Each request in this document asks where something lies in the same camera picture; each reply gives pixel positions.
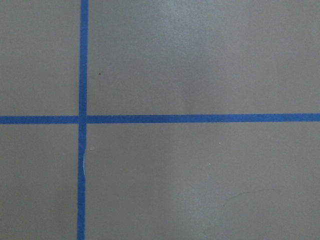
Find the blue tape right vertical line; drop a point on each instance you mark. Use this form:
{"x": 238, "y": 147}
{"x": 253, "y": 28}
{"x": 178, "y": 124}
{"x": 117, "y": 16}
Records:
{"x": 83, "y": 75}

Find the blue tape upper horizontal line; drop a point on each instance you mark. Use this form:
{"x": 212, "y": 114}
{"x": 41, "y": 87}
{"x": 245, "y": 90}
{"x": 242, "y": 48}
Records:
{"x": 157, "y": 119}

